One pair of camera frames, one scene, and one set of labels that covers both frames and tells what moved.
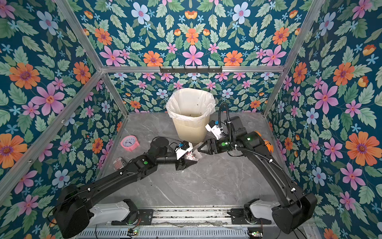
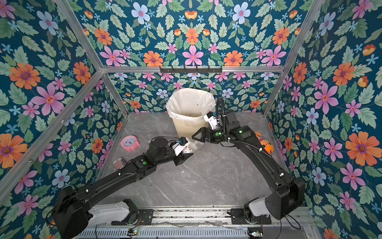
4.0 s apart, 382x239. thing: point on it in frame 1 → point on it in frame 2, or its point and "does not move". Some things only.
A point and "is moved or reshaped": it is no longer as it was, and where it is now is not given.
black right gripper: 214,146 → 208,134
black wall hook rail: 196,70 does not move
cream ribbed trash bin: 193,131 does not move
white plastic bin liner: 188,103 does not move
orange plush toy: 269,145 does not move
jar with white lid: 190,155 is moved or reshaped
